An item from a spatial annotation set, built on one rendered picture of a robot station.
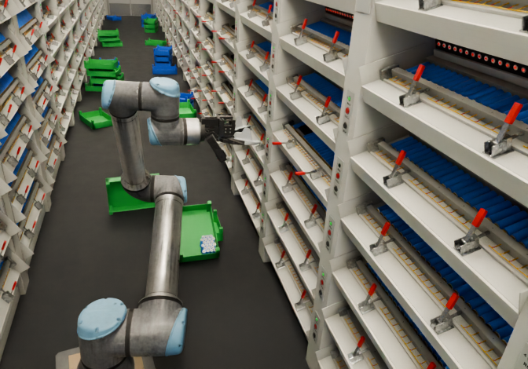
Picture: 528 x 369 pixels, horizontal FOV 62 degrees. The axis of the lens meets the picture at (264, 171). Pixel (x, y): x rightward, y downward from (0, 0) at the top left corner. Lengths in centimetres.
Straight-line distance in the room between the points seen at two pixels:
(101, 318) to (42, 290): 75
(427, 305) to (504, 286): 26
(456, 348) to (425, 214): 27
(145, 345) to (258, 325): 58
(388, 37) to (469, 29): 34
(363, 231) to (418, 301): 28
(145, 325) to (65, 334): 56
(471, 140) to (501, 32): 19
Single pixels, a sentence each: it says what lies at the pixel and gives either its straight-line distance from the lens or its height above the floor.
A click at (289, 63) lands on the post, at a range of 183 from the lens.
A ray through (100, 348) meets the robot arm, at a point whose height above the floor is 27.
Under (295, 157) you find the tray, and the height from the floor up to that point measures 71.
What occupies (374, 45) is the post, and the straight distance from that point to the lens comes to 115.
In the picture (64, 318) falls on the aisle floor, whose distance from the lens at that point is 208.
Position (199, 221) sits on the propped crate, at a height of 10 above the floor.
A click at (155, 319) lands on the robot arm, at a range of 152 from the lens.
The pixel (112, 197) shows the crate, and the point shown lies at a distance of 271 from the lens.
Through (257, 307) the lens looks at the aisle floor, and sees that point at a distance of 202.
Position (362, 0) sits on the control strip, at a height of 131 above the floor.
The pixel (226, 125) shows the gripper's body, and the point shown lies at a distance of 148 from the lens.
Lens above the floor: 139
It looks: 26 degrees down
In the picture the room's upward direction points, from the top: 4 degrees clockwise
